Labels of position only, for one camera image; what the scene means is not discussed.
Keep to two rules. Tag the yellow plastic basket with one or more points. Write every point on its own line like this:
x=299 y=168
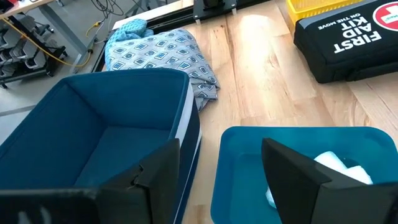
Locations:
x=304 y=9

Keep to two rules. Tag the light blue patterned cloth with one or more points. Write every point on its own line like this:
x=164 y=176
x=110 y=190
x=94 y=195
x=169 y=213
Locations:
x=130 y=31

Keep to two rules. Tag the black first aid kit pouch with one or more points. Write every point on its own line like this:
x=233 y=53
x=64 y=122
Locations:
x=348 y=53

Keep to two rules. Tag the black equipment rack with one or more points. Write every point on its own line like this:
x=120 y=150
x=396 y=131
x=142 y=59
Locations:
x=28 y=62

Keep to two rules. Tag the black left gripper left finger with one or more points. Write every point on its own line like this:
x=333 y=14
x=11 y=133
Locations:
x=149 y=186

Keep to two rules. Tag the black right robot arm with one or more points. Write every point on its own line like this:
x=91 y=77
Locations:
x=214 y=7

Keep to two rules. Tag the teal plastic bin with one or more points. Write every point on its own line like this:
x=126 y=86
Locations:
x=242 y=174

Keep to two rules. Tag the wooden desk top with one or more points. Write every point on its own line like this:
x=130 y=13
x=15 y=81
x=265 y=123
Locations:
x=18 y=7

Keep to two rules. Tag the grey patterned cloth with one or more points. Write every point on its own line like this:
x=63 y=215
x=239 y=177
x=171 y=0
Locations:
x=161 y=53

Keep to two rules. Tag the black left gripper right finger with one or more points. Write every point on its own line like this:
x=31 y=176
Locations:
x=304 y=193

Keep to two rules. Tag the grey desk leg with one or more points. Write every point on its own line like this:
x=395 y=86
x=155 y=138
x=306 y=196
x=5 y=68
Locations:
x=62 y=28

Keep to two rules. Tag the navy fabric basket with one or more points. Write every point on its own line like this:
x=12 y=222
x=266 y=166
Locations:
x=93 y=124

